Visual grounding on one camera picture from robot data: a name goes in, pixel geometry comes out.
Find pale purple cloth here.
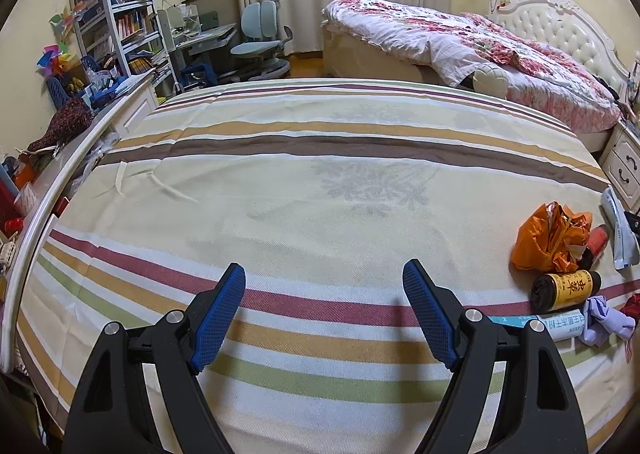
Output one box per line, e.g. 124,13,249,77
580,296,637,347

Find pile of small household items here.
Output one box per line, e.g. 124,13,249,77
617,58,640,129

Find rows of books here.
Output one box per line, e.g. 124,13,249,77
75,0,171,79

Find light blue desk chair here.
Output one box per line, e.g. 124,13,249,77
230,0,296,79

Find dark red knit cloth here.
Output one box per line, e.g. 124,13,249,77
27,96,96,152

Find white bed with tufted headboard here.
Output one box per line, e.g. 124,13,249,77
320,0,640,155

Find cream round cushion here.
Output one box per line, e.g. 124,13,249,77
472,64,510,98

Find colourful pinwheel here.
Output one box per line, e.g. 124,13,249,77
35,41,81,79
47,4,88,42

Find white desk appliance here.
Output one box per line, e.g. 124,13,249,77
157,4,201,37

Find small red bottle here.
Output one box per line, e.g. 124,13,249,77
575,224,611,271

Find orange plastic bag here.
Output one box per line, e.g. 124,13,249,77
510,201,593,275

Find white nightstand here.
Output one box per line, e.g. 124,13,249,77
600,121,640,215

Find striped bed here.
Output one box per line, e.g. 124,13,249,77
0,78,640,454

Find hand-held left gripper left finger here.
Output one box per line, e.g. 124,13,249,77
60,262,247,454

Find white teal tube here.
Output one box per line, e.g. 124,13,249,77
487,309,588,342

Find floral quilt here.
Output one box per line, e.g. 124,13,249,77
320,0,621,132

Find white curved headboard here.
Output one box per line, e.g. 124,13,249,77
0,76,158,375

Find yellow bottle with black cap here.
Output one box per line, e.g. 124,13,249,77
530,270,602,313

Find red orange foam net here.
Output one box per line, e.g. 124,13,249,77
620,293,640,335

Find grey study desk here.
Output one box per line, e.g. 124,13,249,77
170,24,238,84

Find blue plastic basket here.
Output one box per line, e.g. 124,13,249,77
45,56,96,112

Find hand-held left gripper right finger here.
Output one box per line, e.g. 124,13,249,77
402,259,588,454

